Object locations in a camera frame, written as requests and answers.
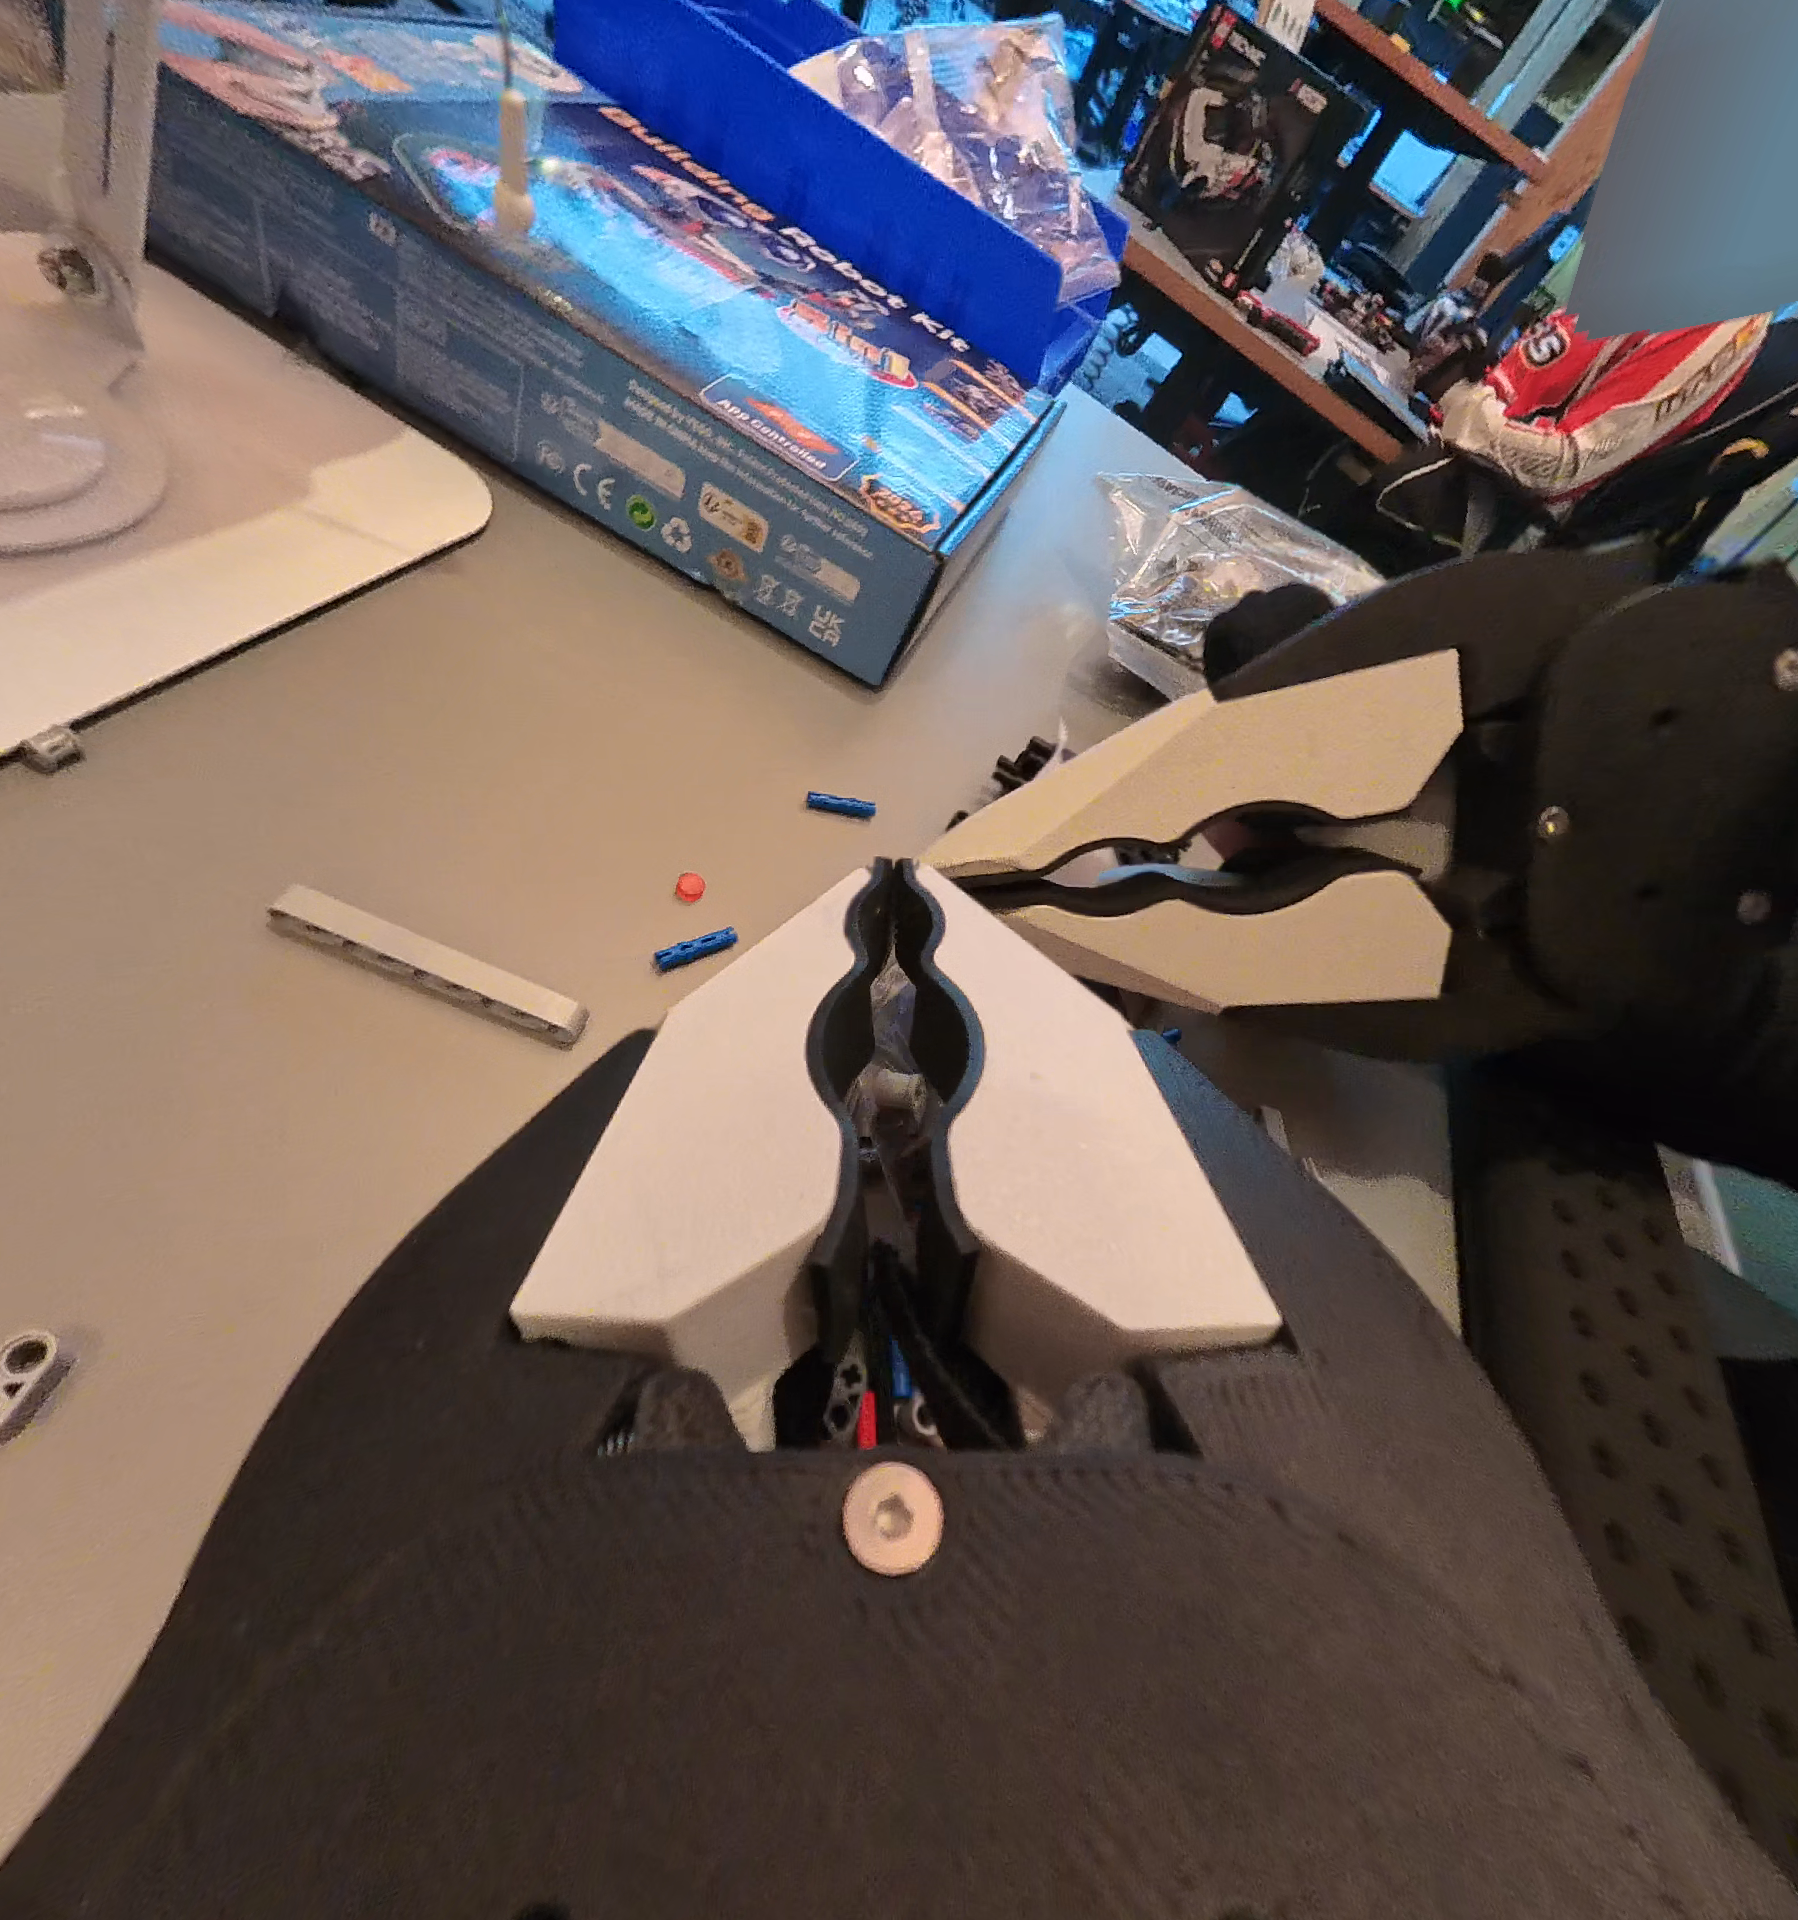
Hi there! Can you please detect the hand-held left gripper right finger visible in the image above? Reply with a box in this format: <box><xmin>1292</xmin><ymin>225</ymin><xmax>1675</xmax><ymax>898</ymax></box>
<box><xmin>898</xmin><ymin>862</ymin><xmax>1286</xmax><ymax>1449</ymax></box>

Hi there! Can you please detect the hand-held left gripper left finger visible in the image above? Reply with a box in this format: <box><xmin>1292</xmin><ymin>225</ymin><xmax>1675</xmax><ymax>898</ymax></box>
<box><xmin>509</xmin><ymin>862</ymin><xmax>896</xmax><ymax>1449</ymax></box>

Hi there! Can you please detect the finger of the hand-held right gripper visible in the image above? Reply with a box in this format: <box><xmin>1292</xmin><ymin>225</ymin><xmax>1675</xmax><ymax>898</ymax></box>
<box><xmin>974</xmin><ymin>862</ymin><xmax>1455</xmax><ymax>1015</ymax></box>
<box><xmin>914</xmin><ymin>649</ymin><xmax>1467</xmax><ymax>902</ymax></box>

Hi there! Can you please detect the clear bag of dark pieces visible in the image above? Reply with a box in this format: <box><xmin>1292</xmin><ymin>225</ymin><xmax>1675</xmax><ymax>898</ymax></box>
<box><xmin>1101</xmin><ymin>473</ymin><xmax>1388</xmax><ymax>704</ymax></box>

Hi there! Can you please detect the pile of small building pieces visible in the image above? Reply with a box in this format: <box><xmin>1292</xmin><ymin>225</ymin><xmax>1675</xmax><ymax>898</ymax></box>
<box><xmin>779</xmin><ymin>737</ymin><xmax>1186</xmax><ymax>1449</ymax></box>

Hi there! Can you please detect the light grey long beam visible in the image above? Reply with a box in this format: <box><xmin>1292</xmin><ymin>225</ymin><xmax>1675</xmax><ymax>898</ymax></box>
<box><xmin>265</xmin><ymin>886</ymin><xmax>590</xmax><ymax>1047</ymax></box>

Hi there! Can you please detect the wooden background desk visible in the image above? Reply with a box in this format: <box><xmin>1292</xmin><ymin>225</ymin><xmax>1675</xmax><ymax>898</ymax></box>
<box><xmin>1116</xmin><ymin>225</ymin><xmax>1411</xmax><ymax>467</ymax></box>

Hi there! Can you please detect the black printed cardboard box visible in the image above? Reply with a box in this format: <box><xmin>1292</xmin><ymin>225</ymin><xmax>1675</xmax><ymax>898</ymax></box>
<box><xmin>1119</xmin><ymin>0</ymin><xmax>1365</xmax><ymax>294</ymax></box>

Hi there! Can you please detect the purple tinted clear bag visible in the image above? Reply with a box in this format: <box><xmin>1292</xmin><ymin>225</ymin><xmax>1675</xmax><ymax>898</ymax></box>
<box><xmin>785</xmin><ymin>15</ymin><xmax>1127</xmax><ymax>288</ymax></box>

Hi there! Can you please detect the grey two-hole connector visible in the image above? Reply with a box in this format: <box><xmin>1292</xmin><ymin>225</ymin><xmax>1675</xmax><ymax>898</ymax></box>
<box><xmin>0</xmin><ymin>1331</ymin><xmax>78</xmax><ymax>1444</ymax></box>

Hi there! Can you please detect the blue cardboard toy box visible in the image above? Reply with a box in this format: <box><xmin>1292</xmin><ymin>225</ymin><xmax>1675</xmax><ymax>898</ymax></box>
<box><xmin>146</xmin><ymin>0</ymin><xmax>1067</xmax><ymax>693</ymax></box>

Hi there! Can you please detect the blue plastic bin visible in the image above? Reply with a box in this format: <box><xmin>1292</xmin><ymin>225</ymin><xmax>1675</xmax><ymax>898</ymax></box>
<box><xmin>555</xmin><ymin>0</ymin><xmax>1133</xmax><ymax>384</ymax></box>

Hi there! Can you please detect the white and wood book stand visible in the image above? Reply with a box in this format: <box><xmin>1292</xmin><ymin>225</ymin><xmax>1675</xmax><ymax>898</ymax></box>
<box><xmin>0</xmin><ymin>0</ymin><xmax>497</xmax><ymax>789</ymax></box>

